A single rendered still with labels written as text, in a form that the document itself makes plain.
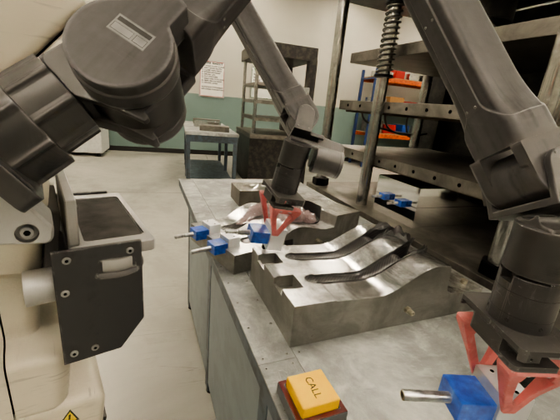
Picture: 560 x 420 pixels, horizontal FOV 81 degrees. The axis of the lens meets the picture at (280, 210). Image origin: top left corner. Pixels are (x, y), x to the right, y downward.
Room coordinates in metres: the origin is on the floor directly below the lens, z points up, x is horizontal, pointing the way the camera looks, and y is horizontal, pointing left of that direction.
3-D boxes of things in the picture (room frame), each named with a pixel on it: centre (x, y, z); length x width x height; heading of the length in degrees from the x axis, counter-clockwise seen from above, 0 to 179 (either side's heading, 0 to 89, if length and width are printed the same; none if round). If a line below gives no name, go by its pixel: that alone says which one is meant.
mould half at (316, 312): (0.73, -0.22, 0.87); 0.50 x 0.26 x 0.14; 113
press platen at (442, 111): (1.65, -0.84, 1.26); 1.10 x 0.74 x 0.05; 23
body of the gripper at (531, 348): (0.31, -0.26, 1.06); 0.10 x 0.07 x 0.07; 4
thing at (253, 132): (5.64, 0.27, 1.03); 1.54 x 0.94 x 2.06; 18
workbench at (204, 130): (5.34, 1.27, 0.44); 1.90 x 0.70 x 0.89; 18
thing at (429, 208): (1.55, -0.74, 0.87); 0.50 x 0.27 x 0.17; 113
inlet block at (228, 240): (0.80, 0.17, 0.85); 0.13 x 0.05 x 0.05; 131
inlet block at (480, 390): (0.30, -0.22, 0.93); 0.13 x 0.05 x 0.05; 94
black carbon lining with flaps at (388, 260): (0.73, -0.20, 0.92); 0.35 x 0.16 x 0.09; 113
